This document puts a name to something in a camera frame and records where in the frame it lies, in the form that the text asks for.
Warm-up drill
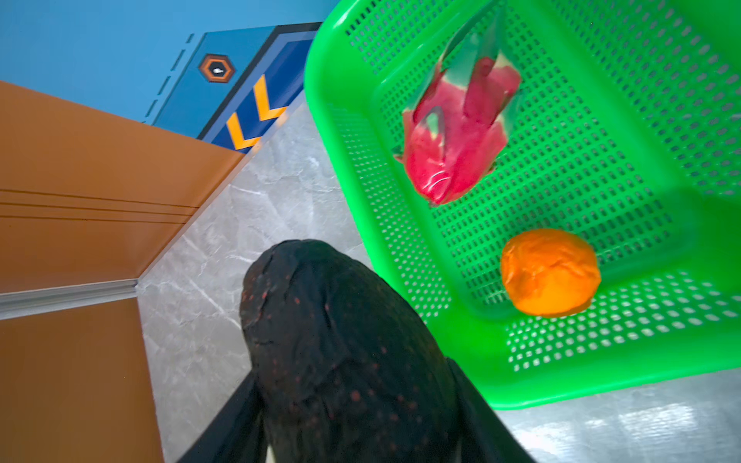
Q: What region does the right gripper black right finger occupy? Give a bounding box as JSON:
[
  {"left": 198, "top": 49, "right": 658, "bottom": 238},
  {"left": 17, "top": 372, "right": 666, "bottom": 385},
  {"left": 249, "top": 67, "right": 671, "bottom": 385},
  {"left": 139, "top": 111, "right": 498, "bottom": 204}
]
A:
[{"left": 447, "top": 358, "right": 535, "bottom": 463}]

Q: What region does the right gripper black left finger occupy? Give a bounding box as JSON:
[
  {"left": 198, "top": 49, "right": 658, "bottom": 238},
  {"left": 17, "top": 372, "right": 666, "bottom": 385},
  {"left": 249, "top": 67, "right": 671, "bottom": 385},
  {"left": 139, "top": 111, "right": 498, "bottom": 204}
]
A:
[{"left": 179, "top": 372, "right": 268, "bottom": 463}]

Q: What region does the dark avocado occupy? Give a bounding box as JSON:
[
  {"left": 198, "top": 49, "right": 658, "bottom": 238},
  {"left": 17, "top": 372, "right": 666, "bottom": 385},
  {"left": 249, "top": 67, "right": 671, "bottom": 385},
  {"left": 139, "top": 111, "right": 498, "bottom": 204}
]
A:
[{"left": 239, "top": 239, "right": 459, "bottom": 462}]

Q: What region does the orange fruit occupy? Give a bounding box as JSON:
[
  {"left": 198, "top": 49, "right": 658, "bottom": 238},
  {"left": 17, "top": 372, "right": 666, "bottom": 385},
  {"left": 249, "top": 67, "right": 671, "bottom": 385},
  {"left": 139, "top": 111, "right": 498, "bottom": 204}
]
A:
[{"left": 501, "top": 229, "right": 601, "bottom": 318}]

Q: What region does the red dragon fruit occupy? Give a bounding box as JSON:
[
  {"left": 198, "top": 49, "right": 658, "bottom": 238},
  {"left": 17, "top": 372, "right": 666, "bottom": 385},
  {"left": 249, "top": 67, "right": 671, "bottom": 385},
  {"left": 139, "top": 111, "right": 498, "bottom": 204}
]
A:
[{"left": 392, "top": 5, "right": 523, "bottom": 208}]

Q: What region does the green plastic basket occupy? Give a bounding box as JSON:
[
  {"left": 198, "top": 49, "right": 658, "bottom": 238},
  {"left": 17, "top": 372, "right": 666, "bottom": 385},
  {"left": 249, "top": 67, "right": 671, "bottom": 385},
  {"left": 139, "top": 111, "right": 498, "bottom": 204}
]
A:
[{"left": 305, "top": 1, "right": 740, "bottom": 410}]

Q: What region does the left aluminium frame post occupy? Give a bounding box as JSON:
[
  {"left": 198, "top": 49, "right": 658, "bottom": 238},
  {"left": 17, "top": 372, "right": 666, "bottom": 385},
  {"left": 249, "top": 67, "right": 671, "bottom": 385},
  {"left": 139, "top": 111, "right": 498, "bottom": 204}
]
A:
[{"left": 1, "top": 280, "right": 138, "bottom": 320}]

